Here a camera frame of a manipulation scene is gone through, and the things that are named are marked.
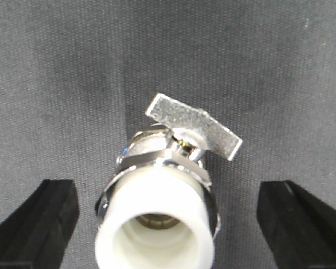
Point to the chrome valve with white cap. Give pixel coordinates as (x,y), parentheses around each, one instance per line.
(158,210)

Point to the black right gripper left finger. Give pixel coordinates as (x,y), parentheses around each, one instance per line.
(37,233)

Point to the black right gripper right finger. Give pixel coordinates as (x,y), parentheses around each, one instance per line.
(299,228)

